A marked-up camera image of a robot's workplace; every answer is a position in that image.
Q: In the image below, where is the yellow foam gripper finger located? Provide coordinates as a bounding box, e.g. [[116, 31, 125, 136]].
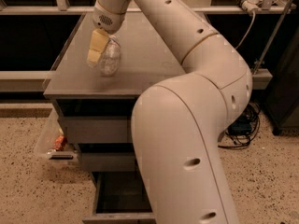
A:
[[87, 29, 109, 67]]

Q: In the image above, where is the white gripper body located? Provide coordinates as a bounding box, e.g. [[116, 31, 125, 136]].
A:
[[93, 0, 126, 34]]

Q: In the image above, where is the clear plastic water bottle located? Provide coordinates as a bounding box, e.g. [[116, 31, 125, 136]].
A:
[[98, 36, 121, 77]]

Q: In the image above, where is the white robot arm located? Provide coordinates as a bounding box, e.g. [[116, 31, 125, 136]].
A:
[[93, 0, 252, 224]]

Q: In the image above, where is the grey drawer cabinet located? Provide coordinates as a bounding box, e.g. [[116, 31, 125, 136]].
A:
[[43, 12, 225, 224]]

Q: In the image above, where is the grey top drawer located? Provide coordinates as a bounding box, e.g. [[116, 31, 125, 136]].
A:
[[58, 117, 132, 144]]

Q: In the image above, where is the grey drawer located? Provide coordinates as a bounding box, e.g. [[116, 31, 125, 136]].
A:
[[78, 153, 135, 172], [58, 117, 132, 144], [82, 171, 156, 224]]

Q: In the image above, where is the grey middle drawer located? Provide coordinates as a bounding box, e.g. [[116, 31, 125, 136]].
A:
[[78, 153, 135, 172]]

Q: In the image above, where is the grey bottom drawer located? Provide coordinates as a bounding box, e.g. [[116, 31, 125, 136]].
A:
[[82, 171, 156, 224]]

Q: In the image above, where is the clear plastic storage bin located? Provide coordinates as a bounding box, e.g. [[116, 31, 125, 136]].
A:
[[34, 110, 78, 168]]

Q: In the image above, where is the white power strip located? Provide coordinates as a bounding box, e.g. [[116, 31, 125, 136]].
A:
[[235, 0, 261, 15]]

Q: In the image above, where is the dark cabinet at right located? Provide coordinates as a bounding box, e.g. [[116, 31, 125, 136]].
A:
[[263, 29, 299, 135]]

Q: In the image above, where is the metal rail frame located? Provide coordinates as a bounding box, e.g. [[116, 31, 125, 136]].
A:
[[0, 0, 297, 92]]

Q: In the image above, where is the white power cable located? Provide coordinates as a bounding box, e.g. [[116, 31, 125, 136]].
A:
[[235, 11, 257, 50]]

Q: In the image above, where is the blue box with cables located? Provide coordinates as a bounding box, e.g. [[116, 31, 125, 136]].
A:
[[219, 102, 261, 150]]

